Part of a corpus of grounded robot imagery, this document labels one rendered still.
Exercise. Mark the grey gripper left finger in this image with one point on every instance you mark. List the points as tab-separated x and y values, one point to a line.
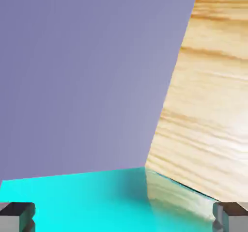
17	216

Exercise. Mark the large cyan box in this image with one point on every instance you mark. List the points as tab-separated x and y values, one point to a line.
87	201

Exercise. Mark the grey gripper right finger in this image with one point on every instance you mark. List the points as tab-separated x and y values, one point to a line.
230	216

